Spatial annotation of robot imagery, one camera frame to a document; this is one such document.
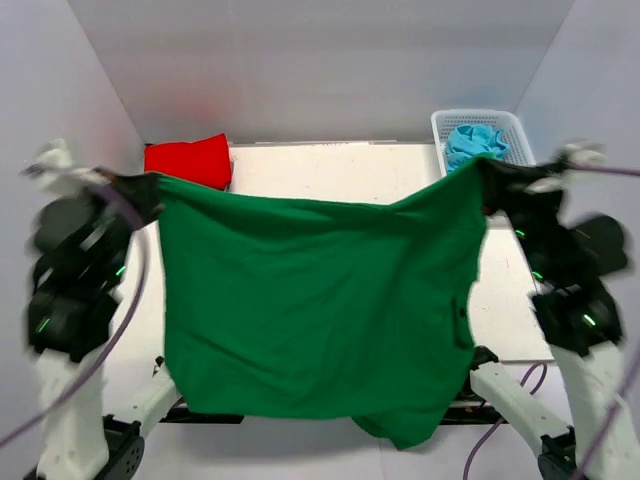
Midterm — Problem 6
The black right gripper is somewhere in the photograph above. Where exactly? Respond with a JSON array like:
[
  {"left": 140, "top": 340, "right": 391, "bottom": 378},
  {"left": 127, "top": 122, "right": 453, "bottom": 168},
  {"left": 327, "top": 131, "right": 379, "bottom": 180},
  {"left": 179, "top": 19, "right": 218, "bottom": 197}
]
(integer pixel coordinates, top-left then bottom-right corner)
[{"left": 473, "top": 153, "right": 562, "bottom": 279}]

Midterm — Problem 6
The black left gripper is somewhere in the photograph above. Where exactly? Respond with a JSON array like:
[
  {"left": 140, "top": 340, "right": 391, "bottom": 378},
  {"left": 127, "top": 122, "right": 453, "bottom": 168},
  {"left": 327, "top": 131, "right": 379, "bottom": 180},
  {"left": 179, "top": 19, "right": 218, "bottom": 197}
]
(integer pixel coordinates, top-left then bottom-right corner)
[{"left": 80, "top": 163, "right": 167, "bottom": 282}]

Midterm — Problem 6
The green t-shirt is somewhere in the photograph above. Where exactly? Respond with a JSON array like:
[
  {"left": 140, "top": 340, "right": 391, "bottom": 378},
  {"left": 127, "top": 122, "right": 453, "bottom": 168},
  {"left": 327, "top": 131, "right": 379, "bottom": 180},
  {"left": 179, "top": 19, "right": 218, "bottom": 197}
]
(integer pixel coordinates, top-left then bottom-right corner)
[{"left": 158, "top": 163, "right": 486, "bottom": 450}]

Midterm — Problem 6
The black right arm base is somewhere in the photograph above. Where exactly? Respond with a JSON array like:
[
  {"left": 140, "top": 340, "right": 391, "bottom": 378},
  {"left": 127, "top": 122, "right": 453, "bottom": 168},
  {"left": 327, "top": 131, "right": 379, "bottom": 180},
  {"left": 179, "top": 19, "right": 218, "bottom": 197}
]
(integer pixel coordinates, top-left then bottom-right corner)
[{"left": 440, "top": 392, "right": 502, "bottom": 426}]

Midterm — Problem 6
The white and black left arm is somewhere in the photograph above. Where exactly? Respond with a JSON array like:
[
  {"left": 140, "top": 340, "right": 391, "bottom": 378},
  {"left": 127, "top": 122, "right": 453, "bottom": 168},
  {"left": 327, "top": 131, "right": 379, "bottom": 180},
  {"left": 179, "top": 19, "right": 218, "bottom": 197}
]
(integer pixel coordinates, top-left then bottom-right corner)
[{"left": 25, "top": 139, "right": 180, "bottom": 479}]

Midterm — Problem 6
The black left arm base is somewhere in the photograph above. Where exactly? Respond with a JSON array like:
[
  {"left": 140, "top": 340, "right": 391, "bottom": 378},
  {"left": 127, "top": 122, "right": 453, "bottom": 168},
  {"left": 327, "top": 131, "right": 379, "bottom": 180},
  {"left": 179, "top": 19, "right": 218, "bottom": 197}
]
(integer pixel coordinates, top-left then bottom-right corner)
[{"left": 160, "top": 398, "right": 244, "bottom": 425}]

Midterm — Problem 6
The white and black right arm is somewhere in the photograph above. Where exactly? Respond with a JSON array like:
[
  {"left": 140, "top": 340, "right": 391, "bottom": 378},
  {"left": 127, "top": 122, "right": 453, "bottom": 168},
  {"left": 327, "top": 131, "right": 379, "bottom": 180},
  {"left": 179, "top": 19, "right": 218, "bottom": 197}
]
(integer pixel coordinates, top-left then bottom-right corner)
[{"left": 451, "top": 141, "right": 639, "bottom": 479}]

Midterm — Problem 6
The white perforated plastic basket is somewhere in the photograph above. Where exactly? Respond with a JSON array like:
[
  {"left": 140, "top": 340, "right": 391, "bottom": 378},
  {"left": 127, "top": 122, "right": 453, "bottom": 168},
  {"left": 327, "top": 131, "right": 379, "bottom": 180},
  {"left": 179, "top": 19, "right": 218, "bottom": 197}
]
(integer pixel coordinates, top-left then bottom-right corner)
[{"left": 431, "top": 109, "right": 535, "bottom": 177}]

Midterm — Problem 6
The crumpled cyan t-shirt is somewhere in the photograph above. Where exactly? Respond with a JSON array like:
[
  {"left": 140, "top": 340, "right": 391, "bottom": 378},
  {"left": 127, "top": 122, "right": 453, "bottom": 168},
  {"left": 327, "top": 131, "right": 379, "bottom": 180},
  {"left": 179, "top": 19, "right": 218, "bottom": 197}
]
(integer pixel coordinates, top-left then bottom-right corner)
[{"left": 444, "top": 124, "right": 511, "bottom": 174}]

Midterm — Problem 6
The folded red t-shirt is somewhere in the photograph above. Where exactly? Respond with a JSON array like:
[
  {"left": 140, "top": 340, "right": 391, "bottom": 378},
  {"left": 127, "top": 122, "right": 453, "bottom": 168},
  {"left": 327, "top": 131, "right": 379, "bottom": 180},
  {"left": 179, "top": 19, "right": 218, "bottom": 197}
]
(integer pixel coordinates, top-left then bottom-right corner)
[{"left": 144, "top": 134, "right": 232, "bottom": 191}]

